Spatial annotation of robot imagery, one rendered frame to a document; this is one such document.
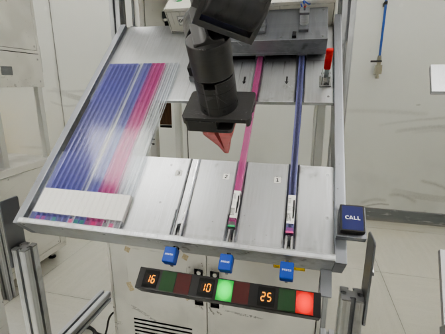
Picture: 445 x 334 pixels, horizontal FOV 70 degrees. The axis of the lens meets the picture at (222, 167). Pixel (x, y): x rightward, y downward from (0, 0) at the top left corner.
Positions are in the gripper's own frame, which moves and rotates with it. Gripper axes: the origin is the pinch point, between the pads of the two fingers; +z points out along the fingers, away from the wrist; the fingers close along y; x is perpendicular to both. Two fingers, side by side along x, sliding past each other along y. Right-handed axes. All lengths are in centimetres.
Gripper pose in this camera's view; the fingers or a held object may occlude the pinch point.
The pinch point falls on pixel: (226, 147)
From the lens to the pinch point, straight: 54.2
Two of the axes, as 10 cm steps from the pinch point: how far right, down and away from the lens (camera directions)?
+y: -9.7, -0.8, 2.4
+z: 1.3, 6.5, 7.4
